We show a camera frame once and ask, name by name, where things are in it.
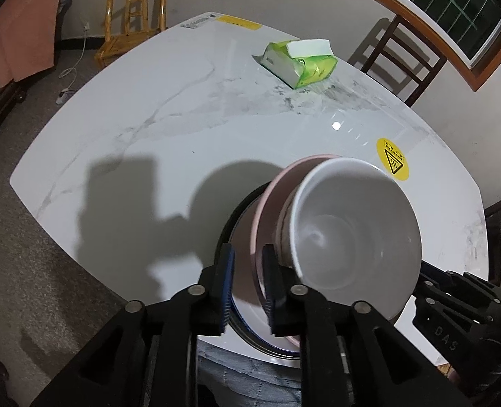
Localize large blue floral plate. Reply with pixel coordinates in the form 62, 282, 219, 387
215, 181, 303, 363

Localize white plate pink roses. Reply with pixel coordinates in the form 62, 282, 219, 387
226, 196, 300, 355

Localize white ribbed bowl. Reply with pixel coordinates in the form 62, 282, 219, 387
289, 157, 422, 320

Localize large pink bowl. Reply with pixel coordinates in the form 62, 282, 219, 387
248, 154, 346, 348

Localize white bowl with Dog text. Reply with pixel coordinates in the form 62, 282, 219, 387
275, 188, 297, 267

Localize yellow round warning sticker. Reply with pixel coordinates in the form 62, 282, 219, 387
377, 138, 410, 181

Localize green tissue box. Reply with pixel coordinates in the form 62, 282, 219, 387
253, 39, 338, 89

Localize pink cloth on chair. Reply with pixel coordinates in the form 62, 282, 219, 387
0, 0, 59, 88

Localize bamboo chair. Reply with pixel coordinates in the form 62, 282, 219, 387
94, 0, 168, 69

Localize yellow rectangular label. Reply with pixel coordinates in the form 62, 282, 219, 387
216, 15, 262, 31

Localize white cable on floor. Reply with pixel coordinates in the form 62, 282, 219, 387
55, 23, 91, 105

